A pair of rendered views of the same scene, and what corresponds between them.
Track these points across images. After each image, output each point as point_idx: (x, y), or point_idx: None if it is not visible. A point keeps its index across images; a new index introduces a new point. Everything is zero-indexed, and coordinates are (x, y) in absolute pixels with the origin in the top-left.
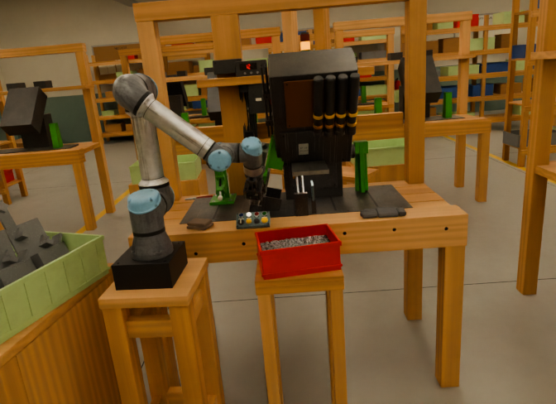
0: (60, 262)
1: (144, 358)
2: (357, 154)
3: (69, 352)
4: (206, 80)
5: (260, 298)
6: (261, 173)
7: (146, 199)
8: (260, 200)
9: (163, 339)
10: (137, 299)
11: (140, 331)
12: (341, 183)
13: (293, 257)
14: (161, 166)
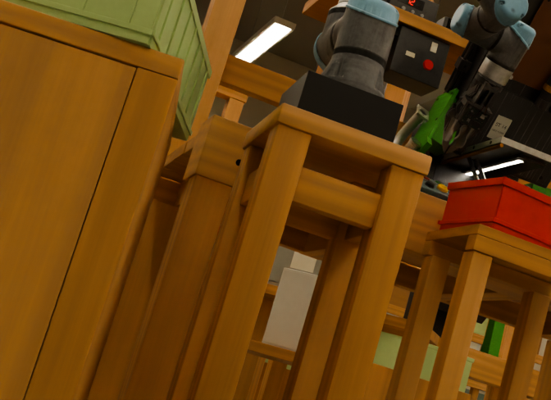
0: (200, 41)
1: (198, 318)
2: None
3: (147, 195)
4: None
5: (475, 258)
6: (503, 87)
7: (393, 6)
8: (480, 131)
9: (176, 343)
10: (352, 129)
11: (317, 195)
12: None
13: (542, 212)
14: None
